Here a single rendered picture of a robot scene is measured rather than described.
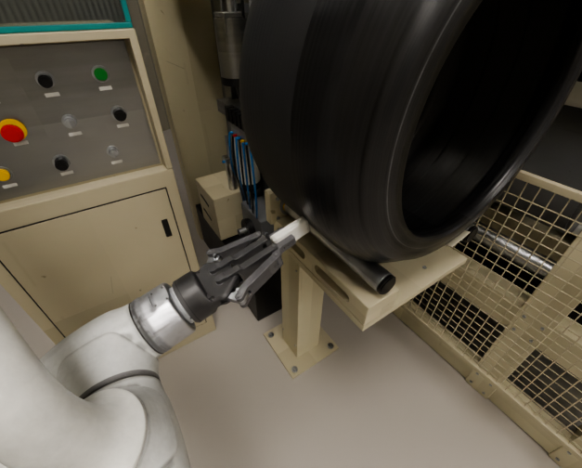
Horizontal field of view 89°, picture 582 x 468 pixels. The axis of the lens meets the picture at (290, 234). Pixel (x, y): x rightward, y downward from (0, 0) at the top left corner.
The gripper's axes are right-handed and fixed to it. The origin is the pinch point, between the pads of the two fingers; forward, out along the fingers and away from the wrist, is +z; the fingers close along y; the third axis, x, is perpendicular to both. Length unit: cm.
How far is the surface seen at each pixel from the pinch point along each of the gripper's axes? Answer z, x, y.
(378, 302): 8.8, 18.0, -11.6
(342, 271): 8.3, 17.7, -1.4
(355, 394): 6, 106, -1
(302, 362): -5, 102, 22
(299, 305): 5, 65, 25
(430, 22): 14.5, -27.1, -12.3
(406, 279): 21.7, 27.4, -7.9
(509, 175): 43.6, 7.5, -12.5
